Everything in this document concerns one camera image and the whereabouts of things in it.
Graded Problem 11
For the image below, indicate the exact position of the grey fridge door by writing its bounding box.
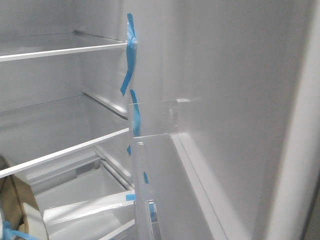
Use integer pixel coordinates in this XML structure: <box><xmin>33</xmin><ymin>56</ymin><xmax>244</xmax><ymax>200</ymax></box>
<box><xmin>130</xmin><ymin>0</ymin><xmax>320</xmax><ymax>240</ymax></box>

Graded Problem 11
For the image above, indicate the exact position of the clear door bin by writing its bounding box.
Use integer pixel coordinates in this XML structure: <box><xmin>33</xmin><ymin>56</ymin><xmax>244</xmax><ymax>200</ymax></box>
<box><xmin>130</xmin><ymin>137</ymin><xmax>162</xmax><ymax>240</ymax></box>
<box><xmin>128</xmin><ymin>98</ymin><xmax>191</xmax><ymax>137</ymax></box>

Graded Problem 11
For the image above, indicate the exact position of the blue tape on door bin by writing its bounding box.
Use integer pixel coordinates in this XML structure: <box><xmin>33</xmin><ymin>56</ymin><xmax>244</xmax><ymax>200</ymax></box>
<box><xmin>130</xmin><ymin>89</ymin><xmax>141</xmax><ymax>137</ymax></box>

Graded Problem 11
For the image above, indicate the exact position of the white fridge interior body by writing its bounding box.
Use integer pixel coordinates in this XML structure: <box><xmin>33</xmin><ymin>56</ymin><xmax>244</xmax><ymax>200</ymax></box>
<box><xmin>0</xmin><ymin>0</ymin><xmax>138</xmax><ymax>240</ymax></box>

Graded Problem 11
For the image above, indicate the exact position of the lower clear door bin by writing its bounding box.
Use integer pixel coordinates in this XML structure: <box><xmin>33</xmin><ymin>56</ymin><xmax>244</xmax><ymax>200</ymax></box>
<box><xmin>130</xmin><ymin>137</ymin><xmax>162</xmax><ymax>240</ymax></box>

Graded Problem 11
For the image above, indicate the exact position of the middle glass fridge shelf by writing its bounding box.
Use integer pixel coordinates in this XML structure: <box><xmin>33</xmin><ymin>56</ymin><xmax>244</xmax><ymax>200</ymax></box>
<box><xmin>0</xmin><ymin>94</ymin><xmax>128</xmax><ymax>177</ymax></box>

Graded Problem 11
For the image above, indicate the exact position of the glass fridge shelf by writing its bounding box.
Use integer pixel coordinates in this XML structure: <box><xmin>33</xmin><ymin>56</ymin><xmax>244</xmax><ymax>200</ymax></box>
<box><xmin>0</xmin><ymin>94</ymin><xmax>128</xmax><ymax>177</ymax></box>
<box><xmin>0</xmin><ymin>32</ymin><xmax>127</xmax><ymax>62</ymax></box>

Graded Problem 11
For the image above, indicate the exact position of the upper glass fridge shelf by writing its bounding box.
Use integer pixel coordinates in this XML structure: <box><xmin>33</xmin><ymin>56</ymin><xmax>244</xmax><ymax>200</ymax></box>
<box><xmin>0</xmin><ymin>32</ymin><xmax>127</xmax><ymax>62</ymax></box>

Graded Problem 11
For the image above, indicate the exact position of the long blue tape strip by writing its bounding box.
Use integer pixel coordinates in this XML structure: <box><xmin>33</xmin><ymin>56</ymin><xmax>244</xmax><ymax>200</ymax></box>
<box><xmin>120</xmin><ymin>13</ymin><xmax>137</xmax><ymax>96</ymax></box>

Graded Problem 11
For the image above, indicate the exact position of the small blue tape on drawer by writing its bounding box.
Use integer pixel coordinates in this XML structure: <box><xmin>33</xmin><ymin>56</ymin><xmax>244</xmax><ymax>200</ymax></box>
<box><xmin>125</xmin><ymin>193</ymin><xmax>136</xmax><ymax>201</ymax></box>

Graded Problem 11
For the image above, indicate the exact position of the clear crisper drawer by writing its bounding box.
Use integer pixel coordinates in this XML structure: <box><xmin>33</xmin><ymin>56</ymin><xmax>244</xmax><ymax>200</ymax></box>
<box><xmin>31</xmin><ymin>161</ymin><xmax>135</xmax><ymax>240</ymax></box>

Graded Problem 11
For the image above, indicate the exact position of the brown cardboard tape roll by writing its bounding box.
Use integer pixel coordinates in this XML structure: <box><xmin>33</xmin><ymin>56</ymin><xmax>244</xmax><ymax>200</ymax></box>
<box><xmin>0</xmin><ymin>154</ymin><xmax>50</xmax><ymax>240</ymax></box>

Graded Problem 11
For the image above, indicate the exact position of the blue tape lower left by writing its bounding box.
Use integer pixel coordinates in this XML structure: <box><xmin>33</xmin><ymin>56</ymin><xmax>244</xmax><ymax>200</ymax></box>
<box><xmin>2</xmin><ymin>221</ymin><xmax>38</xmax><ymax>240</ymax></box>

